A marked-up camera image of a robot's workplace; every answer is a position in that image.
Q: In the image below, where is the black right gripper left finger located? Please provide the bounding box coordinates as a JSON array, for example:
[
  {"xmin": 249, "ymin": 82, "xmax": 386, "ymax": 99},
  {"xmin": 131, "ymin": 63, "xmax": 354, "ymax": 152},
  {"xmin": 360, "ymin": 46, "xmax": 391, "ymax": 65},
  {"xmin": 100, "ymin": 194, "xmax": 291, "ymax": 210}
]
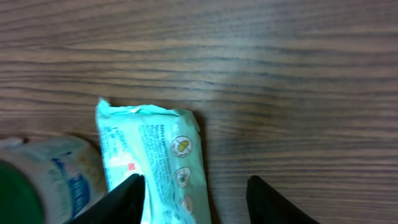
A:
[{"xmin": 68, "ymin": 174, "xmax": 145, "ymax": 224}]

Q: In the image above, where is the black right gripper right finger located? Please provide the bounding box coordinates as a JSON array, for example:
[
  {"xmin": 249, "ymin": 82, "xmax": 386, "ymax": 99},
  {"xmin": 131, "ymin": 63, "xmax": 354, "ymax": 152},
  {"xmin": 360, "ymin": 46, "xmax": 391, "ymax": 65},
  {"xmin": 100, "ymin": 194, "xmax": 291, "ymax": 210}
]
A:
[{"xmin": 246, "ymin": 175, "xmax": 319, "ymax": 224}]

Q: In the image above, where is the teal tissue packet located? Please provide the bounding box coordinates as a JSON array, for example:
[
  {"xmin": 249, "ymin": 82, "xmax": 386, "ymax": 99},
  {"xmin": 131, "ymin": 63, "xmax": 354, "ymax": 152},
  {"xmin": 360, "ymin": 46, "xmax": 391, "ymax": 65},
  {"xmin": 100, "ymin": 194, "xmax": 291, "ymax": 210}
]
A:
[{"xmin": 96, "ymin": 99, "xmax": 211, "ymax": 224}]

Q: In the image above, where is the green lid jar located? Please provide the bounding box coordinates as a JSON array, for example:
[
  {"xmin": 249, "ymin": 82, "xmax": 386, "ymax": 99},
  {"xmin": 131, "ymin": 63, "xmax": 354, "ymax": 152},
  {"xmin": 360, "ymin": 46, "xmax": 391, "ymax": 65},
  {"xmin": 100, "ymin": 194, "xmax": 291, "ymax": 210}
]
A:
[{"xmin": 1, "ymin": 136, "xmax": 108, "ymax": 223}]

